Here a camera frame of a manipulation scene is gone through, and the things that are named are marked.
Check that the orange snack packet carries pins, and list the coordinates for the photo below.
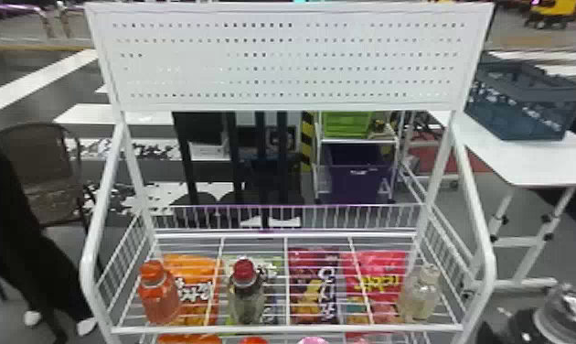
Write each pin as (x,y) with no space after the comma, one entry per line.
(197,269)

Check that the blue crate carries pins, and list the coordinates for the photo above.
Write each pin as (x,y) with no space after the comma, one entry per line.
(523,103)

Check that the dark red snack packet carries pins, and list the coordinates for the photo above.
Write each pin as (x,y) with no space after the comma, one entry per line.
(312,274)

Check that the black side table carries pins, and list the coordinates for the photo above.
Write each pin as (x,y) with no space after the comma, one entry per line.
(199,129)

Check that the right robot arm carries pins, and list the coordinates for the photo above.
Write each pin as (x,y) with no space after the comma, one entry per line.
(564,314)

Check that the brown chair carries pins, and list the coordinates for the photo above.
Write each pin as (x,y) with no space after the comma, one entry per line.
(41,163)

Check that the purple crate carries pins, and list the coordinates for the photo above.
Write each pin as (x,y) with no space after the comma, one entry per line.
(355,175)

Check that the striped post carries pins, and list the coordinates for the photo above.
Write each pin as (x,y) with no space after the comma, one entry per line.
(307,139)

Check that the green basket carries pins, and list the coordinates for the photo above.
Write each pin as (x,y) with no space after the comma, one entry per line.
(346,125)

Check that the red-capped clear bottle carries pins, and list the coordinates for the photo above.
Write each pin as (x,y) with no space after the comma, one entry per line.
(246,295)

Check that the white side table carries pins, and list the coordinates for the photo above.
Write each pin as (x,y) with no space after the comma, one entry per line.
(523,161)

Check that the orange bottle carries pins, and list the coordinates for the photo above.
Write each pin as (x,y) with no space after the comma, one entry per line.
(157,295)

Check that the person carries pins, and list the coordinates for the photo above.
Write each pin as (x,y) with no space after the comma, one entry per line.
(9,230)

